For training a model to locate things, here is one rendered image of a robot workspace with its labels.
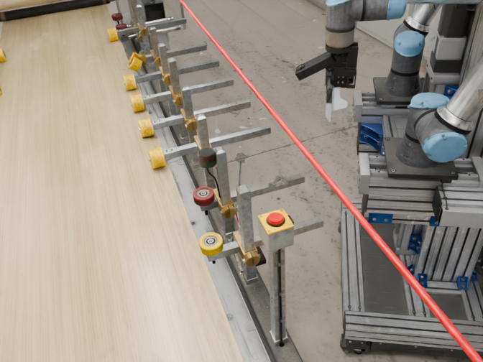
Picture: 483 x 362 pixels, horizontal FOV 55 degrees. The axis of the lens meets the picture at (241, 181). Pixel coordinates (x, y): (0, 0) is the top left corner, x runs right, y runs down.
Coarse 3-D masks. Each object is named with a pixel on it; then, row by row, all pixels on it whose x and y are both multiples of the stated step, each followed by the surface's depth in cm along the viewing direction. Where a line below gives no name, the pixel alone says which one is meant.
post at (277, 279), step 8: (272, 256) 119; (280, 256) 119; (272, 264) 121; (280, 264) 121; (272, 272) 124; (280, 272) 123; (272, 280) 126; (280, 280) 125; (272, 288) 128; (280, 288) 127; (272, 296) 131; (280, 296) 129; (272, 304) 134; (280, 304) 131; (272, 312) 137; (280, 312) 134; (272, 320) 140; (280, 320) 137; (272, 328) 143; (280, 328) 139; (272, 336) 145; (280, 336) 142
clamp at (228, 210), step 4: (216, 188) 180; (216, 192) 178; (216, 196) 177; (220, 200) 175; (220, 204) 173; (228, 204) 173; (232, 204) 173; (220, 208) 175; (224, 208) 172; (228, 208) 171; (232, 208) 172; (220, 212) 173; (224, 212) 171; (228, 212) 172; (232, 212) 172; (224, 216) 172; (228, 216) 173; (232, 216) 174
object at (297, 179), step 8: (296, 176) 185; (304, 176) 184; (264, 184) 182; (288, 184) 183; (296, 184) 185; (232, 192) 179; (256, 192) 180; (264, 192) 182; (216, 200) 176; (232, 200) 178; (208, 208) 176
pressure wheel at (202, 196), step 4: (200, 188) 175; (204, 188) 175; (208, 188) 175; (196, 192) 173; (200, 192) 174; (204, 192) 173; (208, 192) 173; (212, 192) 173; (196, 196) 172; (200, 196) 172; (204, 196) 172; (208, 196) 171; (212, 196) 172; (196, 200) 172; (200, 200) 171; (204, 200) 170; (208, 200) 171; (212, 200) 173; (196, 204) 173; (200, 204) 172; (204, 204) 172; (208, 204) 172
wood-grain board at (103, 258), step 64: (0, 64) 284; (64, 64) 277; (0, 128) 222; (64, 128) 218; (128, 128) 215; (0, 192) 182; (64, 192) 180; (128, 192) 177; (0, 256) 155; (64, 256) 153; (128, 256) 151; (192, 256) 149; (0, 320) 135; (64, 320) 133; (128, 320) 132; (192, 320) 130
